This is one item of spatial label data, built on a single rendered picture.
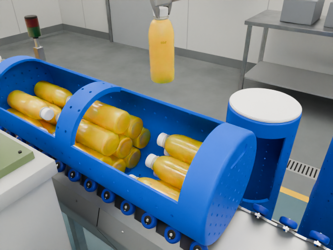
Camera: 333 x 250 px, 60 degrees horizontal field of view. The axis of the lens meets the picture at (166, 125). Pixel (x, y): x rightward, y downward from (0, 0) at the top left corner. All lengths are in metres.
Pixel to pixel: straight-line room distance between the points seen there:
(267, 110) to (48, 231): 0.84
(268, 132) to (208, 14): 3.43
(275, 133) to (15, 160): 0.85
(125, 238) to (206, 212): 0.36
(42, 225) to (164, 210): 0.33
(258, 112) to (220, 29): 3.30
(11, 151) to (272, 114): 0.86
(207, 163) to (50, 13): 6.08
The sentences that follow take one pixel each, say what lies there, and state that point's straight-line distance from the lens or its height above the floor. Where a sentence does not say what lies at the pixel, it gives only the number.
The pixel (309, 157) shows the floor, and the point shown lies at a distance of 2.81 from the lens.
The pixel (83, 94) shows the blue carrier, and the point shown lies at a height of 1.23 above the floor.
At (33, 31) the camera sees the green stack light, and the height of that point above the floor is 1.19.
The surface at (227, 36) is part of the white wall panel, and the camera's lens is 4.35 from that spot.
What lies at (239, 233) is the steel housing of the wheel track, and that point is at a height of 0.93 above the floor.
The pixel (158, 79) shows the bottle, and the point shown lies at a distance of 0.81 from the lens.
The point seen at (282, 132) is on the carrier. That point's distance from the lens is 1.14.
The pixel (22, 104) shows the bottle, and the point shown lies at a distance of 1.07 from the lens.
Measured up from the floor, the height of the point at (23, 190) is 1.12.
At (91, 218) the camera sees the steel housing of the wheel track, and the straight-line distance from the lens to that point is 0.97.
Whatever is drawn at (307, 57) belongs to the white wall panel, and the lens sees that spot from 4.10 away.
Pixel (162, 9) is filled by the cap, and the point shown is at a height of 1.44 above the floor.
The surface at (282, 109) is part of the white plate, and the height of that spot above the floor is 1.04.
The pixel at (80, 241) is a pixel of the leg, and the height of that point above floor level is 0.16.
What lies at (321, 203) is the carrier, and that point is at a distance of 1.44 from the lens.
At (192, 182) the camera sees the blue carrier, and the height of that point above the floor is 1.18.
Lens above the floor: 1.58
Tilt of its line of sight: 32 degrees down
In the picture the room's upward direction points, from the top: straight up
